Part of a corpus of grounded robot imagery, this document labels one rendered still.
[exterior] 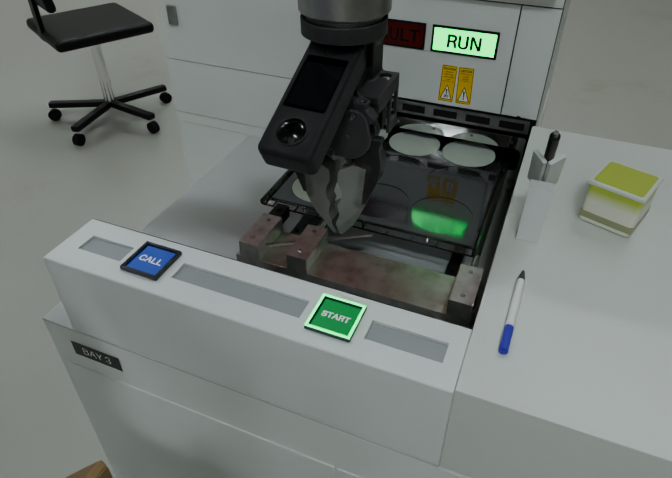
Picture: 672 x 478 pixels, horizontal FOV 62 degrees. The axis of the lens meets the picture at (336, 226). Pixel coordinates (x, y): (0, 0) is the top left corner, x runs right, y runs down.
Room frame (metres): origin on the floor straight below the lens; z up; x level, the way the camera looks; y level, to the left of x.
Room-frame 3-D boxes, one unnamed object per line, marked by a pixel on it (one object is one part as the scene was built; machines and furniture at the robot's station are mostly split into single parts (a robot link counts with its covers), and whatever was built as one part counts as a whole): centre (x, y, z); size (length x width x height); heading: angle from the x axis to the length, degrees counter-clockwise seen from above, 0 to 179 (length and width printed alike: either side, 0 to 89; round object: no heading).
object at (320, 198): (0.47, 0.01, 1.13); 0.06 x 0.03 x 0.09; 157
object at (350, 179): (0.46, -0.02, 1.13); 0.06 x 0.03 x 0.09; 157
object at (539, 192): (0.61, -0.27, 1.03); 0.06 x 0.04 x 0.13; 157
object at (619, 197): (0.64, -0.39, 1.00); 0.07 x 0.07 x 0.07; 48
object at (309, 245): (0.65, 0.04, 0.89); 0.08 x 0.03 x 0.03; 157
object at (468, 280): (0.56, -0.18, 0.89); 0.08 x 0.03 x 0.03; 157
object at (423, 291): (0.63, -0.03, 0.87); 0.36 x 0.08 x 0.03; 67
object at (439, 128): (1.00, -0.15, 0.89); 0.44 x 0.02 x 0.10; 67
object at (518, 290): (0.45, -0.21, 0.97); 0.14 x 0.01 x 0.01; 156
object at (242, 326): (0.49, 0.12, 0.89); 0.55 x 0.09 x 0.14; 67
